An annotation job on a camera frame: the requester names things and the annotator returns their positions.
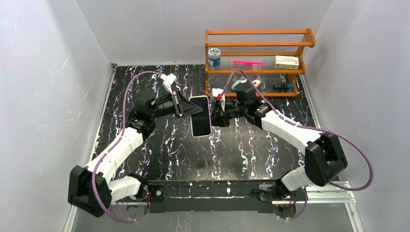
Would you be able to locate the black smartphone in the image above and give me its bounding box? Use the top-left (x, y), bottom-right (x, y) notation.
top-left (190, 97), bottom-right (211, 136)

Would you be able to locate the pink phone case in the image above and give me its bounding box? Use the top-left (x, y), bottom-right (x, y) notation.
top-left (189, 95), bottom-right (213, 138)

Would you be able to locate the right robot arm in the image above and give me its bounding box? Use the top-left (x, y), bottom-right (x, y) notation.
top-left (210, 82), bottom-right (348, 193)

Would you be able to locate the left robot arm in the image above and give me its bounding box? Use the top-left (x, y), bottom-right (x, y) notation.
top-left (68, 88), bottom-right (209, 218)

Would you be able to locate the teal white stapler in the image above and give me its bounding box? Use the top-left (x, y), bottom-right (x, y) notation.
top-left (231, 76), bottom-right (248, 91)

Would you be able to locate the pink white clip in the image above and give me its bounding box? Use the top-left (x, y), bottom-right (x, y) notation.
top-left (252, 80), bottom-right (261, 88)

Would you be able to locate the pink pen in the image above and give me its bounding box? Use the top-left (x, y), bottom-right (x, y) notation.
top-left (233, 60), bottom-right (265, 66)

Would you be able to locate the black blue marker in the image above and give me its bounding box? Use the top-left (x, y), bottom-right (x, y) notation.
top-left (273, 83), bottom-right (294, 91)

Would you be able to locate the blue white round jar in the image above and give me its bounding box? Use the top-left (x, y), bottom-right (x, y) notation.
top-left (207, 47), bottom-right (221, 67)

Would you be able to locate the orange wooden shelf rack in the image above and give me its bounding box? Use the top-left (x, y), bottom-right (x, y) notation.
top-left (205, 28), bottom-right (316, 96)

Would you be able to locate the white red small box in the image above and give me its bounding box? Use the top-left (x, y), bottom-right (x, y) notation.
top-left (274, 56), bottom-right (300, 70)

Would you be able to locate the black base bar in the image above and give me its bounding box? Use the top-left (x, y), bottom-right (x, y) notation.
top-left (147, 180), bottom-right (278, 213)

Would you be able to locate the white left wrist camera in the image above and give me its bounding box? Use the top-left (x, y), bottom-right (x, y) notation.
top-left (160, 73), bottom-right (176, 94)

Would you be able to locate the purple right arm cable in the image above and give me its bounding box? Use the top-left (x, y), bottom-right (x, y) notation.
top-left (223, 69), bottom-right (374, 220)

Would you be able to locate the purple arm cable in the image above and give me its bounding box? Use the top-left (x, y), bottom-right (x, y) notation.
top-left (223, 69), bottom-right (374, 220)
top-left (91, 71), bottom-right (165, 223)

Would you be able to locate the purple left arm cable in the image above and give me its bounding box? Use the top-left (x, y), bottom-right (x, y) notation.
top-left (91, 71), bottom-right (165, 223)

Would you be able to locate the aluminium frame rail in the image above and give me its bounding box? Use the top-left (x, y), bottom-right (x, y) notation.
top-left (299, 181), bottom-right (357, 205)

